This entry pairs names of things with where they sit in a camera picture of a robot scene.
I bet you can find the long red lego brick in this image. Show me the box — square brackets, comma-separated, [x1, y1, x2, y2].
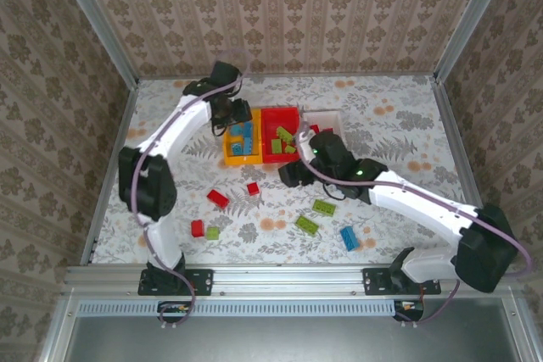
[206, 189, 231, 209]

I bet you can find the white plastic container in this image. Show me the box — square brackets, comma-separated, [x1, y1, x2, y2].
[299, 109, 344, 152]

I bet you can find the red plastic container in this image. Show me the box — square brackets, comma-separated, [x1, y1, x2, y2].
[260, 106, 300, 164]

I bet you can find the yellow plastic container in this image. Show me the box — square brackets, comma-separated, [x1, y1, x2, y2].
[223, 108, 263, 167]

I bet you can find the grey metal panel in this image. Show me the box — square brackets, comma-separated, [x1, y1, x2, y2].
[40, 297, 542, 362]

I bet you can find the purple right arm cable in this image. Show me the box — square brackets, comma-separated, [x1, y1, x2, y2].
[294, 122, 534, 329]

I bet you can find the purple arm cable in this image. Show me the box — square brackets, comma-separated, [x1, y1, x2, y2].
[129, 47, 254, 329]
[294, 122, 534, 329]

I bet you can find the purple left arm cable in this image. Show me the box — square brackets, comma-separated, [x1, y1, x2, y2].
[129, 47, 254, 329]

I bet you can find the aluminium table side rail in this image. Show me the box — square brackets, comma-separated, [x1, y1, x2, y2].
[428, 76, 502, 264]
[80, 81, 139, 265]

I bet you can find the aluminium mounting rail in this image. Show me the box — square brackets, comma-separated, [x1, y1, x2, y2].
[63, 263, 521, 295]

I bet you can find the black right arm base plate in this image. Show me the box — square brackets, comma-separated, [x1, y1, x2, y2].
[362, 267, 441, 297]

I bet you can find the aluminium frame post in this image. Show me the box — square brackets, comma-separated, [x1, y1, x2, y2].
[49, 0, 140, 86]
[433, 0, 517, 83]

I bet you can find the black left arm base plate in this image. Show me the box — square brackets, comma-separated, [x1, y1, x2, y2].
[137, 265, 213, 297]

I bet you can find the white slotted cable duct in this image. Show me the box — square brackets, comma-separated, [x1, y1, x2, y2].
[78, 298, 398, 317]

